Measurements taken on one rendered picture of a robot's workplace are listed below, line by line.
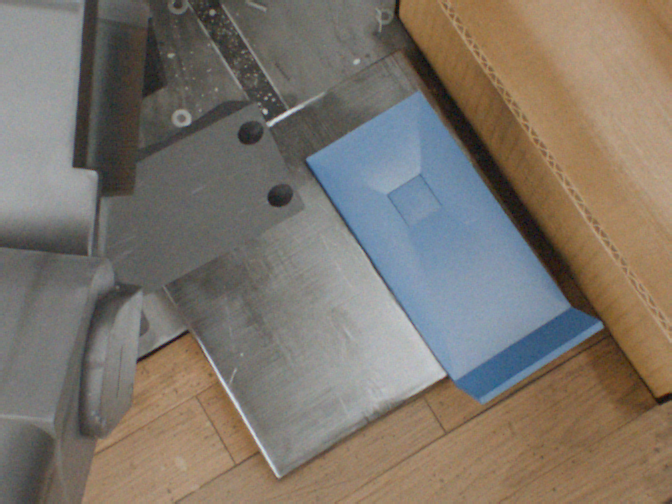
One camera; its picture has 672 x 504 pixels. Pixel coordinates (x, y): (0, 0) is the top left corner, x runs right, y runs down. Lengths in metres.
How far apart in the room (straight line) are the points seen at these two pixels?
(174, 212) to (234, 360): 0.20
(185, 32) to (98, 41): 0.34
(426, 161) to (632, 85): 0.12
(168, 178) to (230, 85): 0.26
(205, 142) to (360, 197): 0.22
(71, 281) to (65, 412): 0.03
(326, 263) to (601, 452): 0.17
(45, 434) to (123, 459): 0.36
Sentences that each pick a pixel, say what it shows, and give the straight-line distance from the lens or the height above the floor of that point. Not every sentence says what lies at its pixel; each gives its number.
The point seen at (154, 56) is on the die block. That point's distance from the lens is 0.68.
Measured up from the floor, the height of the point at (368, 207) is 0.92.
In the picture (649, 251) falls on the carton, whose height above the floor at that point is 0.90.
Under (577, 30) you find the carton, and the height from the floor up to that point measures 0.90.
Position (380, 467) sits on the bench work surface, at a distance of 0.67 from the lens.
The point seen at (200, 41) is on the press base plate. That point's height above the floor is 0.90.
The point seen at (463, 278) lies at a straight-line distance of 0.67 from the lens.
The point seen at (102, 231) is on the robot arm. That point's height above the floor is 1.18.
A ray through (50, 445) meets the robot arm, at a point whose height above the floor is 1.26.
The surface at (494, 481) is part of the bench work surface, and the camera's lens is 0.68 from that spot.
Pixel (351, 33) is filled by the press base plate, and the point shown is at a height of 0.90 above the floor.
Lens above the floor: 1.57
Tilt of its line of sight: 75 degrees down
